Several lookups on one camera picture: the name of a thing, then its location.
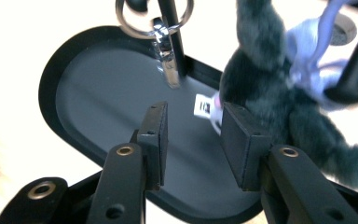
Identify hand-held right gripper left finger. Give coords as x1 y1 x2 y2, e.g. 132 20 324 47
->
135 101 169 191

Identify dark green plush toy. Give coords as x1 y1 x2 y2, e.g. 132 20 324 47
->
194 0 358 191

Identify black oval tray stand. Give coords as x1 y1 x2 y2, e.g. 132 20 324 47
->
37 0 358 224

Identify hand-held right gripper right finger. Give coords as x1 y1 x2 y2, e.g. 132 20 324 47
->
220 102 273 192

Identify silver key ring with clasp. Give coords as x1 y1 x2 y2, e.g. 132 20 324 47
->
115 0 196 90

